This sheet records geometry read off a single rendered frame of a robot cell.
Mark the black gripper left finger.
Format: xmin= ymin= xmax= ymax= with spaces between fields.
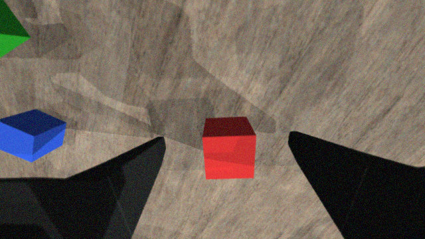
xmin=0 ymin=137 xmax=166 ymax=239

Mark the bright green block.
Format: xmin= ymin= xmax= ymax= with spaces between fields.
xmin=0 ymin=0 xmax=30 ymax=58

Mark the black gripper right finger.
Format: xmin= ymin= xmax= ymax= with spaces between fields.
xmin=288 ymin=131 xmax=425 ymax=239

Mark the blue block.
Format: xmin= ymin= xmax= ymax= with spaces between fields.
xmin=0 ymin=109 xmax=66 ymax=163

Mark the red block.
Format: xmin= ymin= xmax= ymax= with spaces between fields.
xmin=203 ymin=117 xmax=256 ymax=179

